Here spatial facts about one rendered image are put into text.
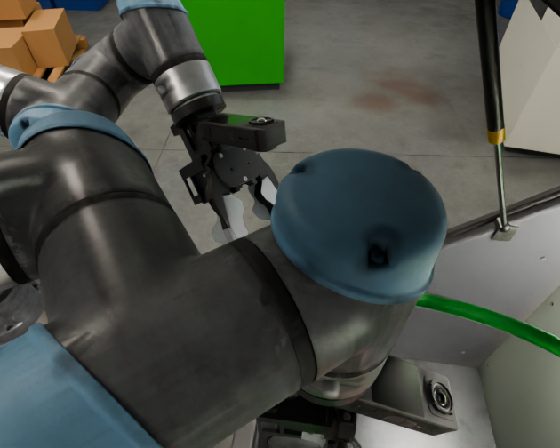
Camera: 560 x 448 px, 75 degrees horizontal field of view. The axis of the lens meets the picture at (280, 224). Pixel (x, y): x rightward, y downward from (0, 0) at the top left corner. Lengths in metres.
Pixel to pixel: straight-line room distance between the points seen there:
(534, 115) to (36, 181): 3.20
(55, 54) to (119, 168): 4.25
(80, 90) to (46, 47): 3.97
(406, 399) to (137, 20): 0.48
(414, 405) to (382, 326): 0.17
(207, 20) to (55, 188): 3.36
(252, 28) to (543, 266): 3.15
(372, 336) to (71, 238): 0.14
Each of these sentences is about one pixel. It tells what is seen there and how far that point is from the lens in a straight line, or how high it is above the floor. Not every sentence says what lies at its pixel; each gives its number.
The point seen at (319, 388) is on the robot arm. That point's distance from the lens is 0.25.
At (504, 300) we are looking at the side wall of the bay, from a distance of 0.81.
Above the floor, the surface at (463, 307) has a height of 1.43.
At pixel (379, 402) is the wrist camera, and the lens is 0.31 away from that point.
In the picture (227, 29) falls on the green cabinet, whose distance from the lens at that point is 3.56.
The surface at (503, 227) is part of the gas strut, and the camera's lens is 0.64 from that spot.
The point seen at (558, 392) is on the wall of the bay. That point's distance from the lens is 0.81.
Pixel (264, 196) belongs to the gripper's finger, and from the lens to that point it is 0.48.
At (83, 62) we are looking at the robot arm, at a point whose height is 1.53.
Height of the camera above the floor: 1.71
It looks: 47 degrees down
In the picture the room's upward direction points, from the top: straight up
